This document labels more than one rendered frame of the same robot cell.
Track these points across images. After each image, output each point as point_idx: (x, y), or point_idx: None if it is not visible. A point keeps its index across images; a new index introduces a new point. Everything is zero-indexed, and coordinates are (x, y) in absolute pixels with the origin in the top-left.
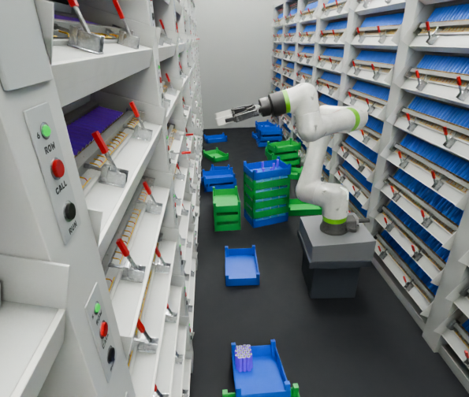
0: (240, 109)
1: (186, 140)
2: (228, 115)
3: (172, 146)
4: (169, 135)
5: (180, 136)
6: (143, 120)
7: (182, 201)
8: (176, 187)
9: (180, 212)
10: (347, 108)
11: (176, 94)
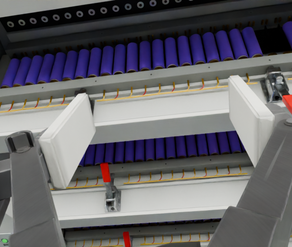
0: (250, 185)
1: None
2: (50, 126)
3: (186, 97)
4: (225, 68)
5: (272, 92)
6: None
7: (130, 214)
8: (201, 190)
9: (77, 216)
10: None
11: None
